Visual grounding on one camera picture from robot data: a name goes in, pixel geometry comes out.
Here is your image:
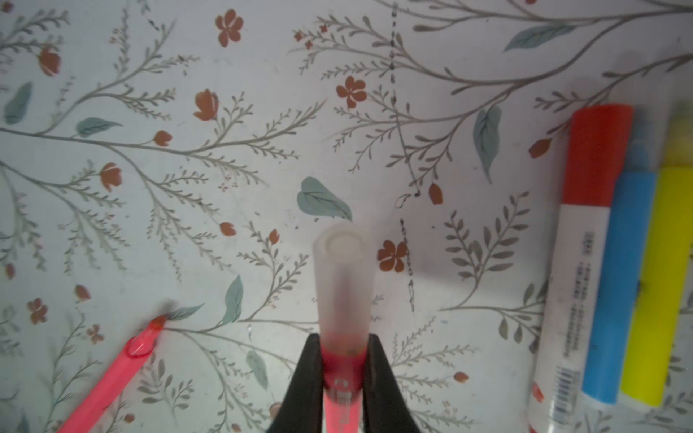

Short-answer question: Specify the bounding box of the red pen cap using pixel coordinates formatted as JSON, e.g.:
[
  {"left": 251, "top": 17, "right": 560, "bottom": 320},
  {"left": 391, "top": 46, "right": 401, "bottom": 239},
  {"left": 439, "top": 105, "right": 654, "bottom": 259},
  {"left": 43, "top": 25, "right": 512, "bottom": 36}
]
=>
[{"left": 561, "top": 104, "right": 635, "bottom": 207}]

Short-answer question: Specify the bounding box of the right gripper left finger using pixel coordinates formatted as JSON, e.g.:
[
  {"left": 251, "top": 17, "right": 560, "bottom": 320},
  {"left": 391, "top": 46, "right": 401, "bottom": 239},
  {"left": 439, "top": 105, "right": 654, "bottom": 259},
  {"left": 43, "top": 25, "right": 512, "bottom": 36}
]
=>
[{"left": 266, "top": 334, "right": 324, "bottom": 433}]

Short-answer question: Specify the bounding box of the white marker pen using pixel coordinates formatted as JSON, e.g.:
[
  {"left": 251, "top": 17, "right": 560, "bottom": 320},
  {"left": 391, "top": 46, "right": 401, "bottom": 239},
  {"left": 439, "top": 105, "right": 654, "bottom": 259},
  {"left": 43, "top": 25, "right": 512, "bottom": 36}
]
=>
[{"left": 526, "top": 104, "right": 635, "bottom": 433}]

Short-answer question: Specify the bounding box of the pink highlighter pen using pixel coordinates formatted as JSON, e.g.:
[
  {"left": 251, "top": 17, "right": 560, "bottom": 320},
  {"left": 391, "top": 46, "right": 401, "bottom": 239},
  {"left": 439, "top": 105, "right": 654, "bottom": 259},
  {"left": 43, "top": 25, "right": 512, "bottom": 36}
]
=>
[
  {"left": 59, "top": 315, "right": 167, "bottom": 433},
  {"left": 321, "top": 331, "right": 368, "bottom": 433}
]

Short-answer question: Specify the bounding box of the blue highlighter pen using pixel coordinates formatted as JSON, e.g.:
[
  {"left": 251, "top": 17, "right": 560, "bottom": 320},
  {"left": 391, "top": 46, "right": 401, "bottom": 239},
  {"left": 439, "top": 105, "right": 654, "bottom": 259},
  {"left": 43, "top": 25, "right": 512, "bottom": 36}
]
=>
[{"left": 582, "top": 121, "right": 657, "bottom": 411}]

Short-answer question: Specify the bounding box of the clear pen cap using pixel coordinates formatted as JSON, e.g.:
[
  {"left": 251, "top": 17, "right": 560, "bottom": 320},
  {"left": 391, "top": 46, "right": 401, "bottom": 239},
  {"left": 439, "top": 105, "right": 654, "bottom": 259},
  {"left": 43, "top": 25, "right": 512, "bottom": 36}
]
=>
[{"left": 313, "top": 221, "right": 377, "bottom": 357}]

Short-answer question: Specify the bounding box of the yellow highlighter pen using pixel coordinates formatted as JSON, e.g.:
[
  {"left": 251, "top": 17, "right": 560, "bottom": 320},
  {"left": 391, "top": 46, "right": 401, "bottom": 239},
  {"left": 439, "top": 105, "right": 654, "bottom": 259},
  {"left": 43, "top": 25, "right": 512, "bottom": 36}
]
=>
[{"left": 620, "top": 101, "right": 692, "bottom": 411}]

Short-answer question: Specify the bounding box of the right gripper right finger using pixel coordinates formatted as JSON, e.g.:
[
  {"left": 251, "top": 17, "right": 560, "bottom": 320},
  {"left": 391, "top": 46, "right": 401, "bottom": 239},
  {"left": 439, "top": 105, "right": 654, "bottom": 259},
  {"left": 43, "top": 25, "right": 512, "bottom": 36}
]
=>
[{"left": 363, "top": 334, "right": 420, "bottom": 433}]

